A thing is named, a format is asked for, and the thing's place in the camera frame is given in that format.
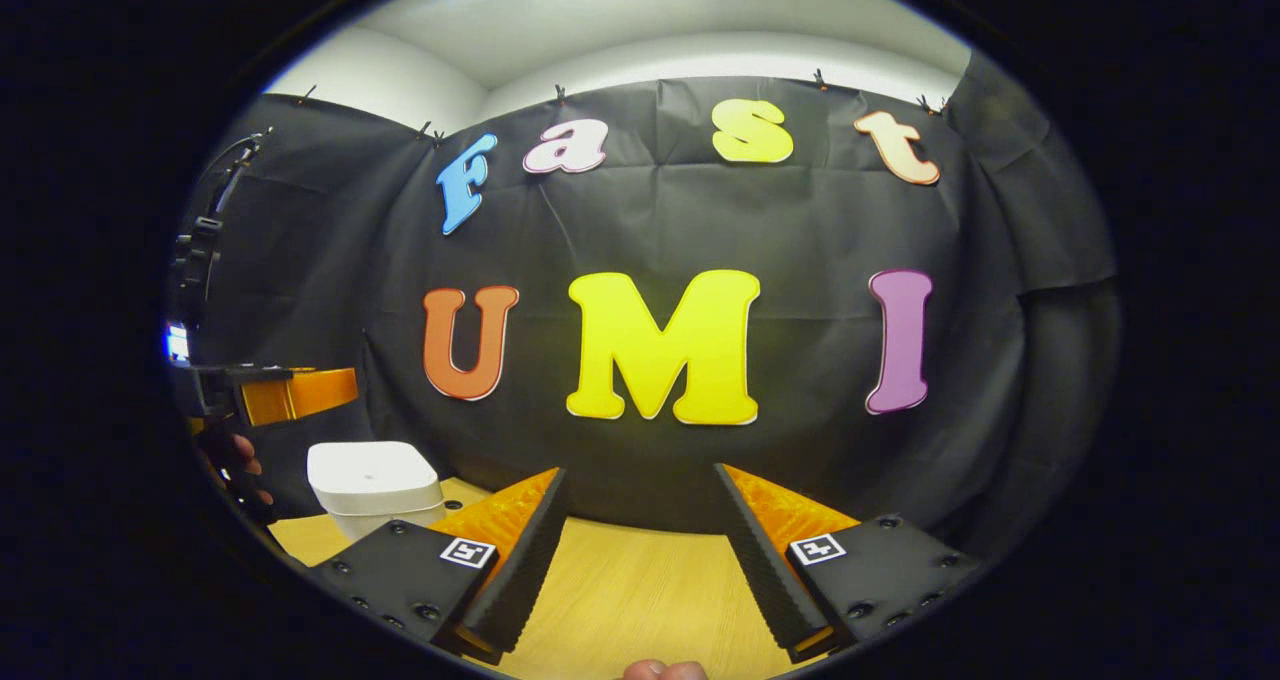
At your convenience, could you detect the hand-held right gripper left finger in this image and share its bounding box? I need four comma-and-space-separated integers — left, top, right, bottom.
310, 467, 569, 666

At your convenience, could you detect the white desktop garbage bin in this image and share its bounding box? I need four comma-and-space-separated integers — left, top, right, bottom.
307, 441, 448, 543

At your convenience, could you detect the wooden desktop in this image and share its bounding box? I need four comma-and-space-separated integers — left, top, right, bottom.
268, 477, 831, 680

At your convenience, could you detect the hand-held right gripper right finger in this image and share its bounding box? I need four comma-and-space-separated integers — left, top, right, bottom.
713, 463, 986, 664

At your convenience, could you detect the black backdrop cloth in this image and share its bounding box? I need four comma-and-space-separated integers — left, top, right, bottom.
170, 55, 1121, 561

